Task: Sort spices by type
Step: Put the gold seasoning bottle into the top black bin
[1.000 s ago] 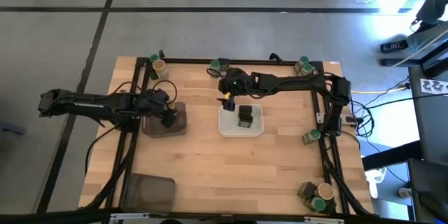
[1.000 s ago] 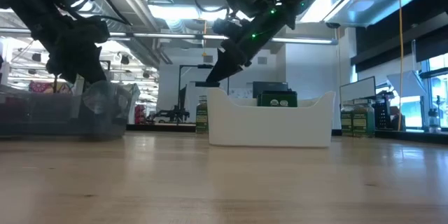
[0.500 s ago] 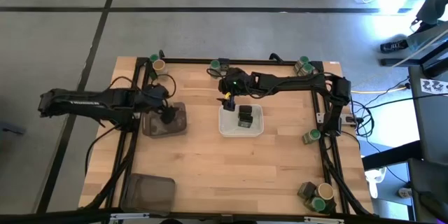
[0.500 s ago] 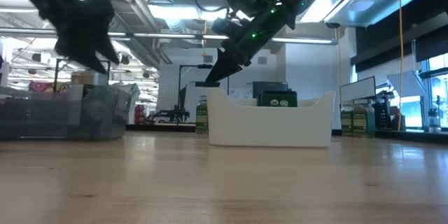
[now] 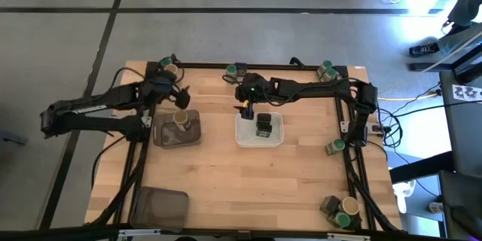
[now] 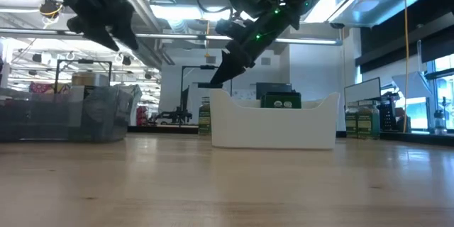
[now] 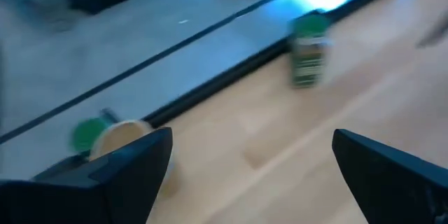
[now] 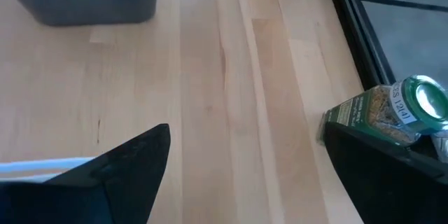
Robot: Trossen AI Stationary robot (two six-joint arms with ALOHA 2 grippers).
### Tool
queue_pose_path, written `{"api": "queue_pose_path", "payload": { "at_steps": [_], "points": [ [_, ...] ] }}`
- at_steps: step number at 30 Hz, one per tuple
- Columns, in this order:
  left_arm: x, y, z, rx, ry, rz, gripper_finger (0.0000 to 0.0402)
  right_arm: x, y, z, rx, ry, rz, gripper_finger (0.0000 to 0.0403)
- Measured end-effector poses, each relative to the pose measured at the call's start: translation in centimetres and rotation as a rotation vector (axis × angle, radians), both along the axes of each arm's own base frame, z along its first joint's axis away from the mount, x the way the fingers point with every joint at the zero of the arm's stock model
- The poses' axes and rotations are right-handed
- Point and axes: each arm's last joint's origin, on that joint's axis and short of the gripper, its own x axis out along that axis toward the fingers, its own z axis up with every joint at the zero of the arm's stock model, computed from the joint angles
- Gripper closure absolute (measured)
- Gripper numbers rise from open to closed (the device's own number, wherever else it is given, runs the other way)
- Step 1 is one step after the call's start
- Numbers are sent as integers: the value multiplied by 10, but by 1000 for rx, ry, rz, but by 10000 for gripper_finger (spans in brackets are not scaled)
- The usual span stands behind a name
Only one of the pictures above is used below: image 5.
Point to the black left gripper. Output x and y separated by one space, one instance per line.
160 87

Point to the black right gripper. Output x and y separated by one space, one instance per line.
253 90

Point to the black spice tin green label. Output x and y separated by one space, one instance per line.
330 204
264 131
264 118

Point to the tan-lid jar white label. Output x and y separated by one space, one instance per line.
181 117
350 206

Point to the white plastic bin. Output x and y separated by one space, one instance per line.
246 137

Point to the tan-lid jar black label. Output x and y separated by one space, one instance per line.
172 69

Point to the green-lid glass spice jar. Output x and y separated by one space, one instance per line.
327 64
338 144
231 70
342 220
331 74
165 61

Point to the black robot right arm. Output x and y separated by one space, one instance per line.
320 86

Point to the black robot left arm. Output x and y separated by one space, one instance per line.
90 111

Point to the black front crossbar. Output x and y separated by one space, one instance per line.
75 233

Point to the white plastic object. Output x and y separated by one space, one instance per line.
403 196

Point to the person's black shoe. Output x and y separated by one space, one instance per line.
423 49

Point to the dark grey desk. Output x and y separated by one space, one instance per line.
463 199
463 139

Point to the white paper black marks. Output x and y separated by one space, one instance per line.
467 93

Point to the black aluminium table frame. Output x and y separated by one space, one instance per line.
271 66

